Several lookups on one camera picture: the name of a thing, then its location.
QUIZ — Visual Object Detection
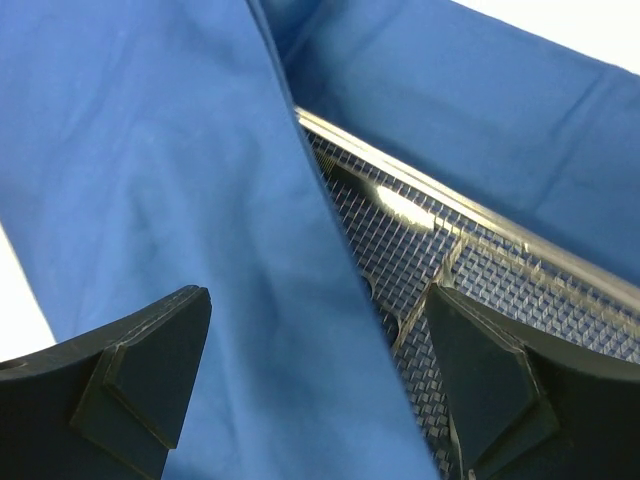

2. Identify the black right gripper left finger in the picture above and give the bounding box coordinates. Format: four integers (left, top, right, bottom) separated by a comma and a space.
1, 285, 212, 479

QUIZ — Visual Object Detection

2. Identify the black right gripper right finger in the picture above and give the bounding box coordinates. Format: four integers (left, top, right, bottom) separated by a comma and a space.
425, 285, 639, 479

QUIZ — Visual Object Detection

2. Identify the blue surgical wrap cloth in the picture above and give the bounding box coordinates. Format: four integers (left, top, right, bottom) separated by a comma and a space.
1, 1, 639, 479

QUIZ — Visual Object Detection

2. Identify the steel wire mesh tray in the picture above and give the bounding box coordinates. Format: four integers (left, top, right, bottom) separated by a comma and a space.
296, 109, 639, 479

